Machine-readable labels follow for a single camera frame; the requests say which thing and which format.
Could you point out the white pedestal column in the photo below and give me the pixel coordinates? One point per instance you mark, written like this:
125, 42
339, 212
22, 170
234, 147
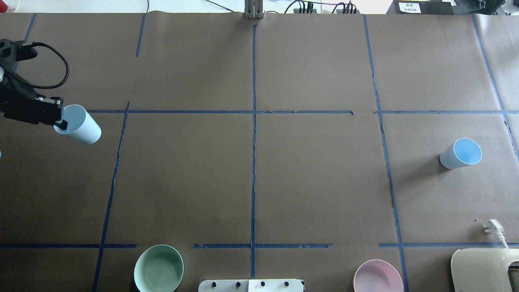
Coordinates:
252, 285

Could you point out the light blue cup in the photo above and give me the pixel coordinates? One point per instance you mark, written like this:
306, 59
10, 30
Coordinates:
462, 153
81, 126

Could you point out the black box with label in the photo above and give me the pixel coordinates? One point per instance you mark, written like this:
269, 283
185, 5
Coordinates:
423, 7

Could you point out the pink bowl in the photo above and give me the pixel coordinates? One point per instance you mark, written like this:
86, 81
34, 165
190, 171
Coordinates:
377, 276

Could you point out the white power plug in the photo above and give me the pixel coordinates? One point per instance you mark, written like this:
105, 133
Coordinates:
493, 226

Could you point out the green bowl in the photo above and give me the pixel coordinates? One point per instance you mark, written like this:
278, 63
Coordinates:
158, 269

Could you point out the aluminium frame post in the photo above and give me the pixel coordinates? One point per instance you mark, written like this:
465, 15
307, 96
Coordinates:
253, 9

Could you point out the cream toaster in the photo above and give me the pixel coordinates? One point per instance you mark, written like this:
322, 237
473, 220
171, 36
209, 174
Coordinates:
485, 270

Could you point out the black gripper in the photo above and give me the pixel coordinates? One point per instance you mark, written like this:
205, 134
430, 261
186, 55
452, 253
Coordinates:
21, 106

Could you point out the black power strip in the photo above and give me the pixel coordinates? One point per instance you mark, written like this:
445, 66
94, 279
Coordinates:
311, 7

